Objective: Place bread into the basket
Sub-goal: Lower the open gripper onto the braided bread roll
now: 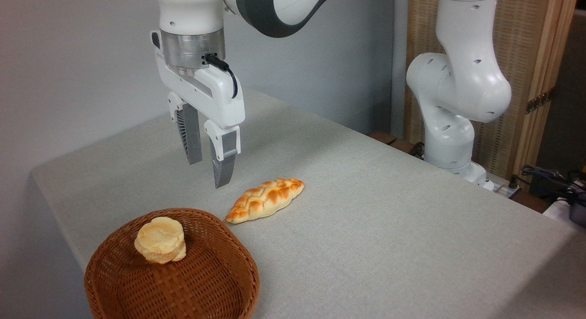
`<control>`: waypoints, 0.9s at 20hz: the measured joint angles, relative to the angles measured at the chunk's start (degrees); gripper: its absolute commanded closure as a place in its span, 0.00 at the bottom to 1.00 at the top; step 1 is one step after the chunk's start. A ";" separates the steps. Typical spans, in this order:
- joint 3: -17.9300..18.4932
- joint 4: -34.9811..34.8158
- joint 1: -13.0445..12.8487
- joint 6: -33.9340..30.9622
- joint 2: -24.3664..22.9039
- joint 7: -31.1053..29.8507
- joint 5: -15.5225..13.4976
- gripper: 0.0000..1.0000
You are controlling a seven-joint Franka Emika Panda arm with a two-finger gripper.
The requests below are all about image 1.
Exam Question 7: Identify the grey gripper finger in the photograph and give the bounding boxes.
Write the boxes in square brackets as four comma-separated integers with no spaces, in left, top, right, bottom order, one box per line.
[168,92,203,166]
[203,120,241,189]

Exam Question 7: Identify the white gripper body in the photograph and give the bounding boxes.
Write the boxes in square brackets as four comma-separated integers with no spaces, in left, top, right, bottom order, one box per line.
[150,30,246,130]

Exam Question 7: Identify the braided golden bread loaf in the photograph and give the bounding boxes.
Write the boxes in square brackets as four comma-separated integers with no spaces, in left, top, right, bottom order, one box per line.
[224,178,305,225]

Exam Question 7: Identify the round pale bread roll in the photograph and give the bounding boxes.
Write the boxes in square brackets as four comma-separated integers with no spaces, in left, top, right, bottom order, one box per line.
[134,216,187,265]

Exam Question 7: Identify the brown woven wicker basket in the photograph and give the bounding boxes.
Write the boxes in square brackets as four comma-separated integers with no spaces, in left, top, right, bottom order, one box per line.
[84,207,260,319]

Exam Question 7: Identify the grey tablecloth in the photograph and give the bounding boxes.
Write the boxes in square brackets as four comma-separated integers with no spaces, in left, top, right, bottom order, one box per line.
[30,88,586,319]

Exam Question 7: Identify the brown wooden board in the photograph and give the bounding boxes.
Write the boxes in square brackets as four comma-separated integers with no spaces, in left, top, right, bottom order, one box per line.
[368,130,417,156]

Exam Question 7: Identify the wooden rattan folding screen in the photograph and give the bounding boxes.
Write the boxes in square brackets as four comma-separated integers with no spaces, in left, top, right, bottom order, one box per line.
[403,0,580,182]

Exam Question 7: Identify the brass screen hinge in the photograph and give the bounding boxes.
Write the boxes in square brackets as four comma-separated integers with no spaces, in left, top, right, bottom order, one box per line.
[526,87,556,115]

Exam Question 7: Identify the dark grey box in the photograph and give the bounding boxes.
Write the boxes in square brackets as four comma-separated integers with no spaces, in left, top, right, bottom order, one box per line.
[569,191,586,228]

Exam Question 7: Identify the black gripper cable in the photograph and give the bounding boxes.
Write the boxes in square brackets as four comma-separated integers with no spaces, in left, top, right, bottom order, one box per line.
[204,53,239,99]

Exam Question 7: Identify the black cable bundle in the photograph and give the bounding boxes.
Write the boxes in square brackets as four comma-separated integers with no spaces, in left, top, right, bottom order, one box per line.
[521,165,586,197]

